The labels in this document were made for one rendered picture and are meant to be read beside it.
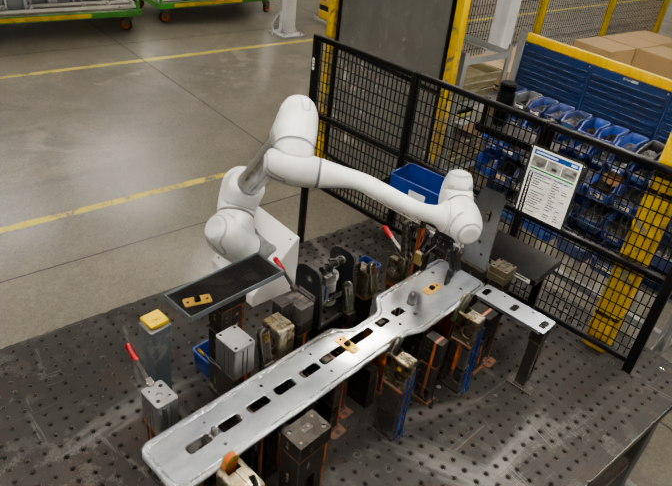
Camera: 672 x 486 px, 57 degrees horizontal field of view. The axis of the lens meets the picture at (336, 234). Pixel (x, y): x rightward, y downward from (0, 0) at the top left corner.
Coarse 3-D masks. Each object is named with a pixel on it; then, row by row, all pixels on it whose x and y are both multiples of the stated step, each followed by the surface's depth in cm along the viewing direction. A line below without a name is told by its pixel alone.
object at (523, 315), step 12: (492, 288) 235; (480, 300) 230; (492, 300) 229; (504, 300) 230; (516, 300) 231; (504, 312) 224; (516, 312) 225; (528, 312) 225; (528, 324) 220; (552, 324) 221
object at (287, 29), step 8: (280, 0) 827; (288, 0) 820; (296, 0) 829; (280, 8) 832; (288, 8) 827; (280, 16) 840; (288, 16) 833; (272, 24) 836; (280, 24) 840; (288, 24) 839; (272, 32) 842; (280, 32) 846; (288, 32) 845; (296, 32) 858
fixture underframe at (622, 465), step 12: (660, 420) 261; (648, 432) 260; (636, 444) 266; (624, 456) 272; (636, 456) 269; (612, 468) 266; (624, 468) 269; (600, 480) 260; (612, 480) 264; (624, 480) 280
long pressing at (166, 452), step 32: (416, 288) 231; (448, 288) 233; (480, 288) 235; (416, 320) 215; (320, 352) 197; (256, 384) 183; (320, 384) 186; (192, 416) 170; (224, 416) 172; (256, 416) 173; (288, 416) 175; (160, 448) 161; (224, 448) 163; (192, 480) 155
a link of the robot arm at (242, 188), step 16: (304, 96) 209; (288, 112) 203; (304, 112) 203; (272, 128) 210; (288, 128) 200; (304, 128) 201; (272, 144) 212; (256, 160) 228; (224, 176) 259; (240, 176) 244; (256, 176) 233; (224, 192) 251; (240, 192) 246; (256, 192) 246; (224, 208) 250; (240, 208) 250; (256, 208) 256
